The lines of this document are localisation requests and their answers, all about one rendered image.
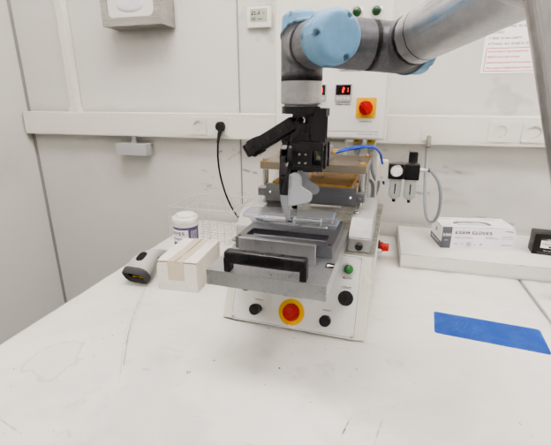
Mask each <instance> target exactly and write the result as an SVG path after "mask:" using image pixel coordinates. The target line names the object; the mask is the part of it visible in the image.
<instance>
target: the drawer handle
mask: <svg viewBox="0 0 551 445"><path fill-rule="evenodd" d="M234 264H237V265H243V266H250V267H257V268H269V269H276V270H282V271H290V272H297V273H299V281H300V282H302V283H306V281H307V279H308V273H309V264H308V258H307V257H300V256H292V255H285V254H278V253H264V252H256V251H249V250H241V249H234V248H227V249H226V250H225V251H224V257H223V269H224V271H226V272H230V271H231V270H232V269H233V268H234Z"/></svg>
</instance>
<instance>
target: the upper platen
mask: <svg viewBox="0 0 551 445"><path fill-rule="evenodd" d="M308 176H309V180H310V181H311V182H313V183H315V184H317V185H319V186H333V187H347V188H357V189H358V185H357V184H358V183H359V174H349V173H333V172H308Z"/></svg>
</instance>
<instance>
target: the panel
mask: <svg viewBox="0 0 551 445"><path fill-rule="evenodd" d="M363 259H364V256H359V255H351V254H344V255H343V258H342V260H341V263H340V266H339V268H338V270H337V273H336V277H335V280H334V282H333V284H332V287H331V290H330V293H329V294H328V299H327V301H326V302H323V301H317V300H311V299H305V298H294V297H289V296H283V295H277V294H271V293H265V292H259V291H253V290H242V289H237V288H234V292H233V299H232V306H231V312H230V317H231V318H232V319H236V320H242V321H250V322H256V323H260V324H266V325H271V326H276V327H281V328H290V329H296V330H300V331H305V332H311V333H315V334H321V335H326V336H335V337H341V338H345V339H351V340H355V337H356V328H357V319H358V311H359V294H360V285H361V276H362V268H363ZM346 265H352V267H353V272H352V273H351V274H346V273H345V272H344V270H343V268H344V267H345V266H346ZM343 292H348V293H350V294H351V302H350V303H349V304H348V305H343V304H342V303H341V302H340V301H339V296H340V294H341V293H343ZM252 304H259V305H261V308H262V310H261V311H260V313H258V314H255V315H252V314H250V312H249V307H250V305H252ZM288 304H295V305H296V306H297V307H298V309H299V317H298V318H297V319H296V320H294V321H287V320H286V319H285V318H284V317H283V308H284V307H285V306H286V305H288ZM322 315H328V316H329V317H330V319H331V323H330V324H329V325H328V326H327V327H323V326H321V325H320V323H319V318H320V317H321V316H322Z"/></svg>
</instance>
